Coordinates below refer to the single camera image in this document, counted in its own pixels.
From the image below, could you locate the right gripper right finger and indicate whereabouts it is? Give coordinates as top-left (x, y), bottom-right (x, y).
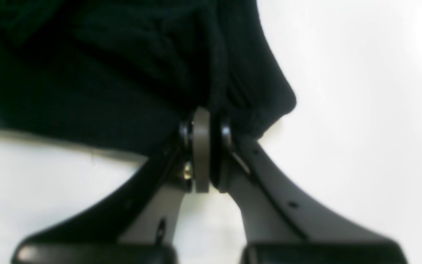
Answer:
top-left (190, 107), bottom-right (410, 264)

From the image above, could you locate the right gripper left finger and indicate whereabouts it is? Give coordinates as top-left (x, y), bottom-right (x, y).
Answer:
top-left (11, 114), bottom-right (193, 264)

